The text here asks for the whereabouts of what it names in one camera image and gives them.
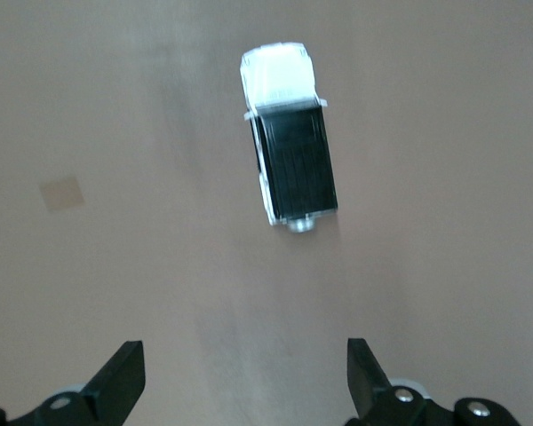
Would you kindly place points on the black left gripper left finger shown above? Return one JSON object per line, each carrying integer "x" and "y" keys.
{"x": 111, "y": 381}

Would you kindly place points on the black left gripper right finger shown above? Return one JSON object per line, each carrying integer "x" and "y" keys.
{"x": 366, "y": 381}

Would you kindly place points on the white jeep toy black roof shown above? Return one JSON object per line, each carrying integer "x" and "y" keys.
{"x": 293, "y": 160}

